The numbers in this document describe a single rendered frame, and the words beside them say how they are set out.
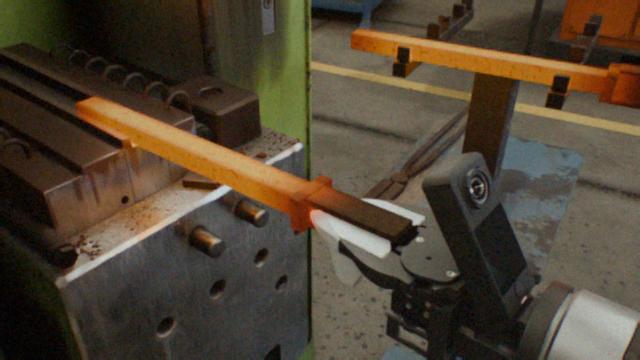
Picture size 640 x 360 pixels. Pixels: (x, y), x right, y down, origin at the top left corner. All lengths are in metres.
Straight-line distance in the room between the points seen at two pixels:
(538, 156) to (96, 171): 0.80
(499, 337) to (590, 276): 1.70
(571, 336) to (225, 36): 0.69
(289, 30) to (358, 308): 1.04
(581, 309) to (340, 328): 1.39
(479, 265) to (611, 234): 1.98
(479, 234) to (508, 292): 0.05
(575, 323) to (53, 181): 0.51
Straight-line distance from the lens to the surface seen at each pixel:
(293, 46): 1.06
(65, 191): 0.65
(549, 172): 1.10
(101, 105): 0.74
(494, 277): 0.40
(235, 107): 0.77
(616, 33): 3.97
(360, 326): 1.77
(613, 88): 0.78
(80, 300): 0.65
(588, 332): 0.40
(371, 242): 0.45
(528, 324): 0.41
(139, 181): 0.70
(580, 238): 2.29
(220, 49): 0.92
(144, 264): 0.68
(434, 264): 0.42
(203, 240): 0.69
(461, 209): 0.37
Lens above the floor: 1.31
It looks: 34 degrees down
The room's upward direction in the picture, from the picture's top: straight up
